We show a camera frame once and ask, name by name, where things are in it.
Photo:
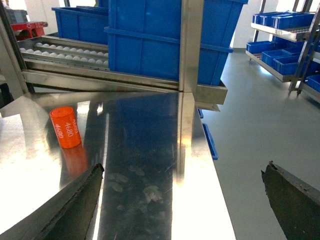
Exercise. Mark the steel roller rack frame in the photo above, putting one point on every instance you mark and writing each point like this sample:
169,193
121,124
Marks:
22,75

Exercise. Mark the large blue plastic bin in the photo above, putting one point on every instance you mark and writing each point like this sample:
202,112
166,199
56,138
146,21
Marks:
144,37

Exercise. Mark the orange cylindrical capacitor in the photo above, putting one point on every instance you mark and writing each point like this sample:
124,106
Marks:
65,126

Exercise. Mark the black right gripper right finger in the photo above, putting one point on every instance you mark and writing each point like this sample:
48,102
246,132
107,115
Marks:
295,203

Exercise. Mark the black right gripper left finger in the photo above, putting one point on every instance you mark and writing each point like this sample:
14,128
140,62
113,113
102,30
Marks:
65,216

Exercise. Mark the blue plastic bin behind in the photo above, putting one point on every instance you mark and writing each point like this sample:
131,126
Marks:
82,23

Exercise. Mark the steel shelf with bins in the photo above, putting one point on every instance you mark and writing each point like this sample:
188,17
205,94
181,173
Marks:
287,45

